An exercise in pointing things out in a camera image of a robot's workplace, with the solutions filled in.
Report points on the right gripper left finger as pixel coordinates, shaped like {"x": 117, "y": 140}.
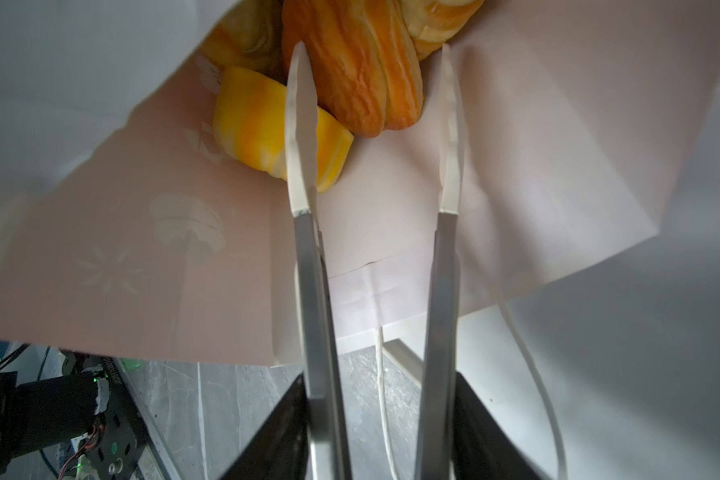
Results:
{"x": 279, "y": 449}

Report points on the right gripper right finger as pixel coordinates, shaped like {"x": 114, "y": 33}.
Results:
{"x": 481, "y": 450}

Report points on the metal tongs white tips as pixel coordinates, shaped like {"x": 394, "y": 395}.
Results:
{"x": 328, "y": 435}

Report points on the white red paper bag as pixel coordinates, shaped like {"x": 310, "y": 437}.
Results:
{"x": 150, "y": 208}

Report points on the yellow fake bread piece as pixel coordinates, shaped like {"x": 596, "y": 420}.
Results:
{"x": 248, "y": 124}

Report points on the brown croissant fake bread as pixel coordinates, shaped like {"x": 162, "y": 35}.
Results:
{"x": 364, "y": 63}

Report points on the round orange bun fake bread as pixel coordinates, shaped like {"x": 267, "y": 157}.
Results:
{"x": 432, "y": 23}

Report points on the long twisted fake bread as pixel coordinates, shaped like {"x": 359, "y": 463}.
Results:
{"x": 249, "y": 35}

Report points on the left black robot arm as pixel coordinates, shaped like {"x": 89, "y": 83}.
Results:
{"x": 39, "y": 414}

